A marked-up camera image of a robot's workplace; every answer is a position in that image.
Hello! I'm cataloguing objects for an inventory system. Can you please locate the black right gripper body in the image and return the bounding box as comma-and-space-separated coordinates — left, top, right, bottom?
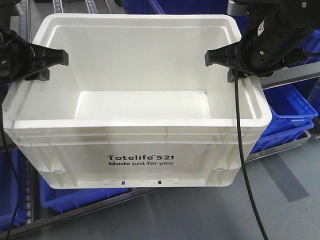
237, 24, 308, 77

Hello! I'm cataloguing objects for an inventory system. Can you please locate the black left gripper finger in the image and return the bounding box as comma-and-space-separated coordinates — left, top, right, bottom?
29, 43, 69, 68
24, 69, 50, 81

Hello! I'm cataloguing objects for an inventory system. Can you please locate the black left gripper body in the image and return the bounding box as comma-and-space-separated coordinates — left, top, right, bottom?
0, 26, 38, 85

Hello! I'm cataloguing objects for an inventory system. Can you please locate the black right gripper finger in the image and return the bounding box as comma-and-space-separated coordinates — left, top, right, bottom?
204, 44, 241, 68
227, 68, 250, 83

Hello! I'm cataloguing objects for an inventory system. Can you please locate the white Totelife plastic tote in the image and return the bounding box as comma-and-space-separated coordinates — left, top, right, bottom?
1, 13, 273, 190

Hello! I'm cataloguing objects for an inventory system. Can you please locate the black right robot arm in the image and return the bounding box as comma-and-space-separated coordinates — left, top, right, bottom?
204, 0, 320, 83

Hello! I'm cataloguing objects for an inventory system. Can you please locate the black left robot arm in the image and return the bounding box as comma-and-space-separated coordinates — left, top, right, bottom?
0, 0, 69, 85

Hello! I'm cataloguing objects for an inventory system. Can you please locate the blue bin lower left shelf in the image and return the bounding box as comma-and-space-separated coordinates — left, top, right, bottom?
39, 176, 129, 213

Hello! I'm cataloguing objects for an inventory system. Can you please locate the stacked blue bins right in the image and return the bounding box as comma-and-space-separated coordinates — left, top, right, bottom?
251, 84, 318, 154

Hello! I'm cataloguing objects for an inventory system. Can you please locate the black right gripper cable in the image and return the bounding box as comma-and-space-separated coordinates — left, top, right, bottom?
232, 42, 269, 240

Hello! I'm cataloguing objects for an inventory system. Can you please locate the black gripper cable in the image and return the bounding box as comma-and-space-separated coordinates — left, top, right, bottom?
232, 42, 269, 240
0, 107, 23, 240

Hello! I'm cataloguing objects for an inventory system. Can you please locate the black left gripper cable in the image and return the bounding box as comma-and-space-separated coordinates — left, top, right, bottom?
0, 107, 23, 240

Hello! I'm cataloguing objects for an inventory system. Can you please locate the grey shelf frame rail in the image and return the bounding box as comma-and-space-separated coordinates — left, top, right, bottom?
9, 187, 161, 238

